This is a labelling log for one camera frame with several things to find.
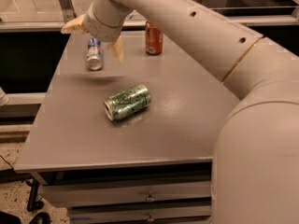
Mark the upper metal drawer knob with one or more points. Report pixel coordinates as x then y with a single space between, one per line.
150 198

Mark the blue silver redbull can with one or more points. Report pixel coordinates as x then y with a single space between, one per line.
94 55

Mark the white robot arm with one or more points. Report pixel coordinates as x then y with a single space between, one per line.
255 170

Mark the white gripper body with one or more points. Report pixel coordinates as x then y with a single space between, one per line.
97 26

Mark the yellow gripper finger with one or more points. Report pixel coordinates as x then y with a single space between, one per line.
116 48
75 26

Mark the lower metal drawer knob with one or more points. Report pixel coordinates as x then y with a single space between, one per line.
150 218

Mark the red coke can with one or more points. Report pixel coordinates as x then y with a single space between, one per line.
154 39

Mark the horizontal metal rail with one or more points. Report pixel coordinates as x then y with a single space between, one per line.
137 23

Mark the left metal rail bracket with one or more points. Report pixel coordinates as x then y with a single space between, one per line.
68 10

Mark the upper grey drawer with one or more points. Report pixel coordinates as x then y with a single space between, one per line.
132 191

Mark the green soda can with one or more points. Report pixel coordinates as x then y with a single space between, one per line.
125 103

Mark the grey drawer cabinet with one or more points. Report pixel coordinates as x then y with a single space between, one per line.
131 143

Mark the metal drawer knob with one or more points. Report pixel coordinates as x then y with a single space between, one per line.
150 198
150 218

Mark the lower grey drawer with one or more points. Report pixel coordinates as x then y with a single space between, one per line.
133 212

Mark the grey drawer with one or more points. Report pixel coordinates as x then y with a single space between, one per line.
133 212
132 191

